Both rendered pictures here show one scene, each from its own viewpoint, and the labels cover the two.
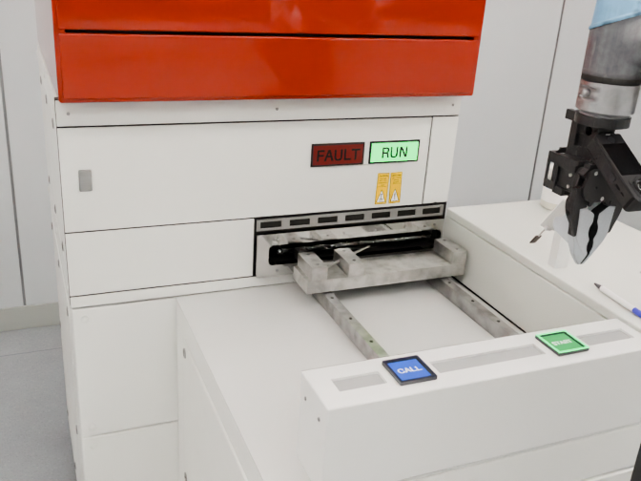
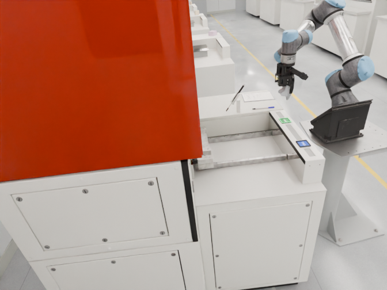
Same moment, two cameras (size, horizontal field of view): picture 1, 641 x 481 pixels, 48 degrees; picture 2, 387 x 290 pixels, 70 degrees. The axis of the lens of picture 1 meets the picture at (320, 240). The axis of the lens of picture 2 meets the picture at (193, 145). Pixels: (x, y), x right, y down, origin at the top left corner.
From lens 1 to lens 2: 1.48 m
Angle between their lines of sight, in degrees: 60
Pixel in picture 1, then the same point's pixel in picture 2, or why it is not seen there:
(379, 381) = (307, 149)
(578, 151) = (284, 73)
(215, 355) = (245, 197)
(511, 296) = (228, 128)
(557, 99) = not seen: hidden behind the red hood
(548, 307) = (245, 122)
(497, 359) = (292, 130)
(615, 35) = (296, 42)
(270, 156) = not seen: hidden behind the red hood
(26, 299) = not seen: outside the picture
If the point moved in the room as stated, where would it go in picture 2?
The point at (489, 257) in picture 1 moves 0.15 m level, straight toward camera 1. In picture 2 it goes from (215, 123) to (236, 128)
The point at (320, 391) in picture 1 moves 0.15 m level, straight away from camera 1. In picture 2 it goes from (316, 159) to (283, 155)
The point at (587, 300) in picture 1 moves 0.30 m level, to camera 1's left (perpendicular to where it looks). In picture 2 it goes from (258, 113) to (250, 136)
